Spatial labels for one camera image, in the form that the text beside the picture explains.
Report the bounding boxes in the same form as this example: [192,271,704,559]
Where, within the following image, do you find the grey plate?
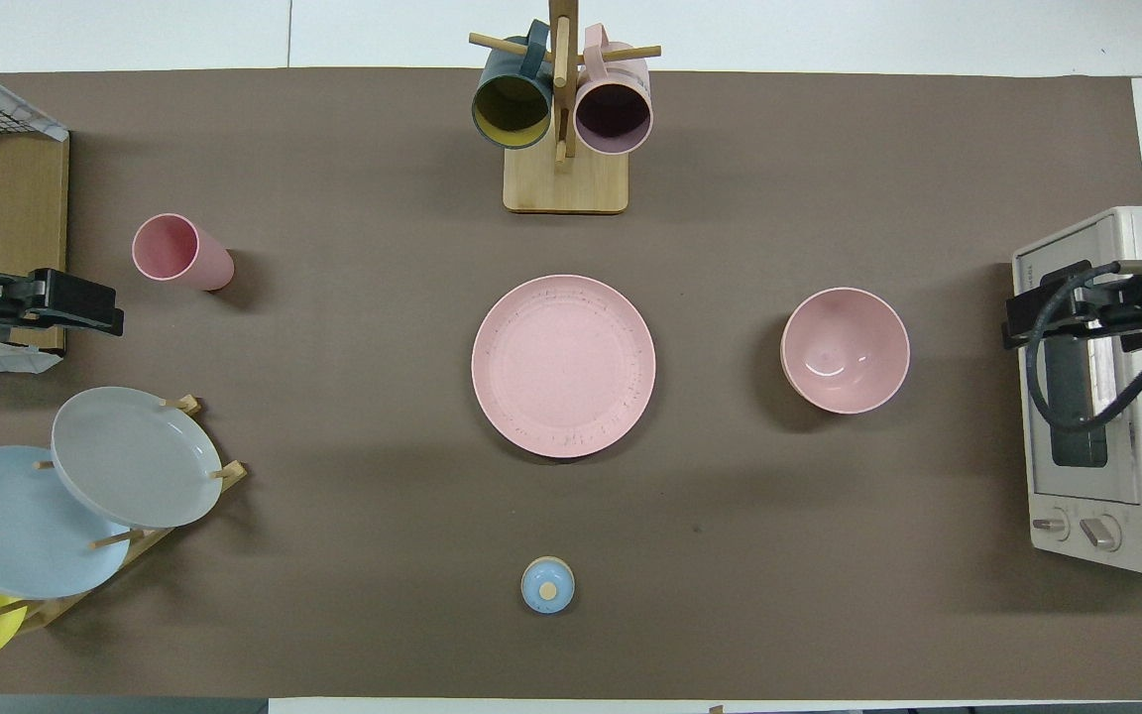
[51,387,224,530]

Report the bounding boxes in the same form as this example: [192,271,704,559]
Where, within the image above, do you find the wooden plate rack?
[0,394,248,636]

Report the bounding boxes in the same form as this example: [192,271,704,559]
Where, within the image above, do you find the pale pink mug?
[574,25,653,156]

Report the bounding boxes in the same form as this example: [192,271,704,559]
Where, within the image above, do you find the wooden mug tree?
[469,0,662,215]

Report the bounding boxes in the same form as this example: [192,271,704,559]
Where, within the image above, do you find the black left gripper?
[0,268,125,344]

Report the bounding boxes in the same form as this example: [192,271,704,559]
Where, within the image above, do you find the dark teal mug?
[472,20,554,151]

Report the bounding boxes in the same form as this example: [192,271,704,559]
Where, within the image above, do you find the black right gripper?
[1003,278,1142,353]

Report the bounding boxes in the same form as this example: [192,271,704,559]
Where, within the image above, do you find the brown table mat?
[0,67,1142,700]

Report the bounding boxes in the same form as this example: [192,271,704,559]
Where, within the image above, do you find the light blue plate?
[0,445,132,600]

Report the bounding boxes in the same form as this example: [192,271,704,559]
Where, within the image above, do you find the pink bowl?
[780,287,911,416]

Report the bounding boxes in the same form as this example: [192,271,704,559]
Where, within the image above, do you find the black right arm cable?
[1025,260,1142,434]

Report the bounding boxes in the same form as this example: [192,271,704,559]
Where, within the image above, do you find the pink tumbler cup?
[131,213,235,293]

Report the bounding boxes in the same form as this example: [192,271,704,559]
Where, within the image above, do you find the wooden two-tier shelf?
[0,74,70,358]

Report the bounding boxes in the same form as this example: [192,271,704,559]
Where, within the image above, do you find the black wire basket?
[0,84,66,142]

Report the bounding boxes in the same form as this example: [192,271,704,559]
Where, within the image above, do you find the pink speckled plate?
[471,275,657,459]

